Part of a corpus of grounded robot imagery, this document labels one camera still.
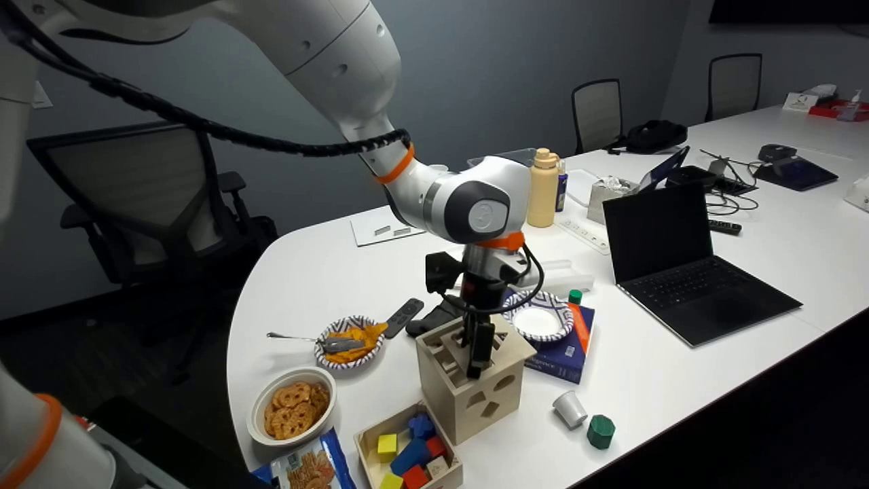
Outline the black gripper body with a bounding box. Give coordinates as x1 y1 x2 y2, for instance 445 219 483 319
460 243 522 337

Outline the wooden sliding sorter lid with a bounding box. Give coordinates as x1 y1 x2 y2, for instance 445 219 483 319
416 314 534 387

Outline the wooden shape sorter box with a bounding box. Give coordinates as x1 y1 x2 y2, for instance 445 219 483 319
416 314 534 444

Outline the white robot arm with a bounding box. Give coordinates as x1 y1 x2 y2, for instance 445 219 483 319
0 0 530 379

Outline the black open laptop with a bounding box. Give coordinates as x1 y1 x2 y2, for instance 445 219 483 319
602 185 802 345

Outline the black remote control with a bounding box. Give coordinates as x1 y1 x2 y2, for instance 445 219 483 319
404 302 462 337

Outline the blue white patterned empty bowl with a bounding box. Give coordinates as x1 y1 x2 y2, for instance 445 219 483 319
507 292 574 341

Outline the clear rectangular tray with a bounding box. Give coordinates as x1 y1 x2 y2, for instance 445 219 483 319
543 258 594 292

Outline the dark blue book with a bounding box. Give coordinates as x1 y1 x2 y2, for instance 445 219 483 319
526 306 594 383

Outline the patterned bowl with orange food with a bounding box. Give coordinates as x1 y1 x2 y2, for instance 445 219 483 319
314 314 385 372

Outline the white sheet with pieces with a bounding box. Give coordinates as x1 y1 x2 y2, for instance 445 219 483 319
350 205 419 246

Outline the tan plastic bottle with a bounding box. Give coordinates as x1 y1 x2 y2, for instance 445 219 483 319
526 147 560 228

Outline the wooden tray of blocks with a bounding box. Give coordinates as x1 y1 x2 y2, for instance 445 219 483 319
357 401 465 489

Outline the green cylinder cap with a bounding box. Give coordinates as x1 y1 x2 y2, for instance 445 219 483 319
586 416 616 450

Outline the metal spoon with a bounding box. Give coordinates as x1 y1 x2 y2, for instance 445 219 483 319
266 330 361 352

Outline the white bowl of pretzels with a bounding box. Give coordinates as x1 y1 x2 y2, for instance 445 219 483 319
247 367 336 448

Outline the blue snack packet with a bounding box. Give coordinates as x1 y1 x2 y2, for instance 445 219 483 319
255 428 357 489

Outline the far left office chair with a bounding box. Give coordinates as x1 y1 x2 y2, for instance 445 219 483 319
571 79 623 151

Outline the black bag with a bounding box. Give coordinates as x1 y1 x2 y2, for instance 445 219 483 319
624 120 686 154

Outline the black mouse pad with mouse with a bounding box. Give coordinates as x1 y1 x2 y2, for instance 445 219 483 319
754 144 837 189

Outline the far right office chair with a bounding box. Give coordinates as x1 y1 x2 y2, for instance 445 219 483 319
707 50 763 120

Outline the black office chair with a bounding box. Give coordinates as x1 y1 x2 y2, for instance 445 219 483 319
28 122 276 287

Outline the black spatula handle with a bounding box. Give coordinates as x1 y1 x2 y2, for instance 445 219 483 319
385 299 423 340

